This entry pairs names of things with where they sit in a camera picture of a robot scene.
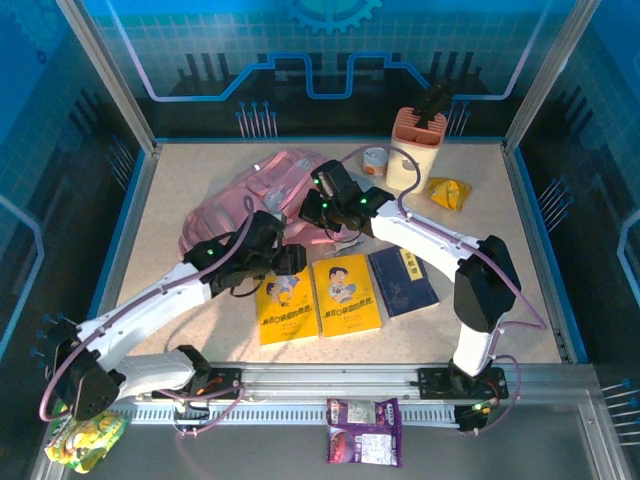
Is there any clear plastic pencil case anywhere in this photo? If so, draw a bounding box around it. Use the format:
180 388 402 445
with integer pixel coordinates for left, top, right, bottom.
319 237 374 256

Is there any pink student backpack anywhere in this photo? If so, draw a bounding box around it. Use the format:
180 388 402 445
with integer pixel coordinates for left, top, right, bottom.
178 148 351 256

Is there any yellow cartoon boy book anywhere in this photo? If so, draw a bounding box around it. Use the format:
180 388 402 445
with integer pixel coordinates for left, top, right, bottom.
310 253 385 339
254 269 321 347

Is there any dark blue book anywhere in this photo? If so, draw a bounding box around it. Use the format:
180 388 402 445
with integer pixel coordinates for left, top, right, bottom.
367 244 441 319

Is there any green yellow snack bag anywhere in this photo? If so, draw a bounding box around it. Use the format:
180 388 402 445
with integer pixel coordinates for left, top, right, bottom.
43 399 131 475

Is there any small white orange can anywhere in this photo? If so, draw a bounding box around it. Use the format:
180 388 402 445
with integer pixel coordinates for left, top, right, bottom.
361 146 390 179

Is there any cream knife block pink top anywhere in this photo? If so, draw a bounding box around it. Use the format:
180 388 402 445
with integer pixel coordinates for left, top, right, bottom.
384 106 448 194

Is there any purple snack packet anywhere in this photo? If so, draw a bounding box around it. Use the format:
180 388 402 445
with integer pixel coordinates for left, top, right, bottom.
325 397 404 469

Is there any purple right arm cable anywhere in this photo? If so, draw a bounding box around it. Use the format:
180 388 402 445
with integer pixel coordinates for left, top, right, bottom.
339 145 549 436

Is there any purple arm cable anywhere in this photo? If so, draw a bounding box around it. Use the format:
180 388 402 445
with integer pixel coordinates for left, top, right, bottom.
339 145 549 436
38 195 256 439

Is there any aluminium table side rail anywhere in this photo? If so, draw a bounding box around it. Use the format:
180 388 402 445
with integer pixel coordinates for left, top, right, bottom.
82 142 162 366
501 141 592 365

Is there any aluminium mounting rail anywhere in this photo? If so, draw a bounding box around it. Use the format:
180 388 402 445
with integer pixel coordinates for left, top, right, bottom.
64 362 599 427

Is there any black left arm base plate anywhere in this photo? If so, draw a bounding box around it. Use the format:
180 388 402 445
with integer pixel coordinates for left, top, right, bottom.
152 367 244 401

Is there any black knife handle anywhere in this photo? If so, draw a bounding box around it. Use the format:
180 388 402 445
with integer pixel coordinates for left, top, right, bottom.
413 79 454 132

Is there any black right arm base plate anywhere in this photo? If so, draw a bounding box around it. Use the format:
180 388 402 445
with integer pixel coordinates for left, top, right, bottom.
417 367 509 401

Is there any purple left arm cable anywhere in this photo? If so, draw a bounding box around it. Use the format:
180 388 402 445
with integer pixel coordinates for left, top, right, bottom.
38 195 256 439

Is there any aluminium frame post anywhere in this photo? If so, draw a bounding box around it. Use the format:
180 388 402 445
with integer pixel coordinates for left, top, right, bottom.
503 0 604 152
53 0 160 154

